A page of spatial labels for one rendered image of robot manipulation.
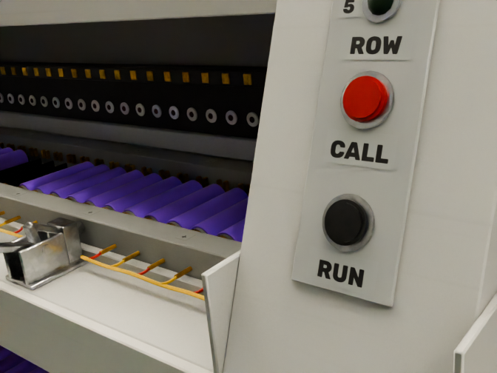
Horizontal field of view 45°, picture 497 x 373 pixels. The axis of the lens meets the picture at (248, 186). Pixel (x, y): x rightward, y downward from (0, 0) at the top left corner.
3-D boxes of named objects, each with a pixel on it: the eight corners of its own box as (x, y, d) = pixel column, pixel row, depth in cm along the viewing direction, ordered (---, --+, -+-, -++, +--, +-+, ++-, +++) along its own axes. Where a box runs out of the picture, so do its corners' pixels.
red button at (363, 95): (379, 123, 20) (387, 75, 20) (337, 119, 21) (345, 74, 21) (392, 126, 21) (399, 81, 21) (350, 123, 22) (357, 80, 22)
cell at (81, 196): (148, 193, 47) (80, 222, 43) (132, 189, 48) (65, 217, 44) (145, 171, 47) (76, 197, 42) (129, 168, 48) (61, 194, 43)
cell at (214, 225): (275, 219, 40) (211, 258, 35) (254, 214, 41) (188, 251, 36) (274, 193, 39) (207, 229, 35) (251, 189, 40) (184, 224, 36)
